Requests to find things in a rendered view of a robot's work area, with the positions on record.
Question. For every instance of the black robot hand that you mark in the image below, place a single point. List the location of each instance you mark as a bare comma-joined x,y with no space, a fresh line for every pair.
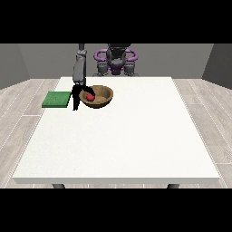
76,96

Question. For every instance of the brown wooden bowl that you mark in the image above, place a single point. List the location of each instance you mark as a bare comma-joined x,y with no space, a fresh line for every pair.
102,97

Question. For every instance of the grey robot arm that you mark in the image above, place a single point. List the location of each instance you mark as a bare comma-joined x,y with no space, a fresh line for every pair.
79,68

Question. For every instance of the small red ball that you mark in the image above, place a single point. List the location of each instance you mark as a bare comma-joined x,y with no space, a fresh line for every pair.
90,97

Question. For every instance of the green square pad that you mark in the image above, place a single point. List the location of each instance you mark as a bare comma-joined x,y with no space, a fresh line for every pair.
56,99

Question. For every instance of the dark table leg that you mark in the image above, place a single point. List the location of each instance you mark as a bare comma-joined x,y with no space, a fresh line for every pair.
58,186
173,186

